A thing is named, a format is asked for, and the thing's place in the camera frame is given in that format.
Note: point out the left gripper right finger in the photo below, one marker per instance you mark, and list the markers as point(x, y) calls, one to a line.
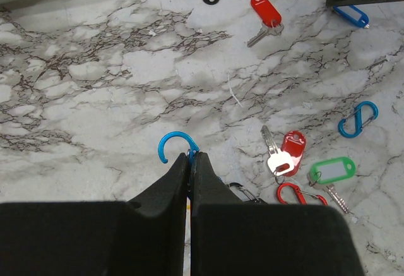
point(234, 237)

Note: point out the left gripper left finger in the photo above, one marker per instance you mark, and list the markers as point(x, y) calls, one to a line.
point(142, 236)

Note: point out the blue tag key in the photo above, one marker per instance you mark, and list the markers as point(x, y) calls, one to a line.
point(354, 15)

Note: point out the black carabiner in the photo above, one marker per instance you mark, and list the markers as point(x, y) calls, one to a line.
point(244, 194)

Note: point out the red carabiner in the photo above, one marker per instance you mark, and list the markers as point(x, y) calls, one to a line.
point(299, 194)

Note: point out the red tag key far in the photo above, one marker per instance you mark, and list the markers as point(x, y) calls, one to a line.
point(271, 21)

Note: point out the red tag key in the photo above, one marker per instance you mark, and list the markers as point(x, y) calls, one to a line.
point(271, 21)
point(284, 161)

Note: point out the red tag key near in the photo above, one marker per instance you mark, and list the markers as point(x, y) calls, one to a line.
point(284, 161)

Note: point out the green tag key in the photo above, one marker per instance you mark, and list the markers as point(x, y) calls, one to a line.
point(326, 173)

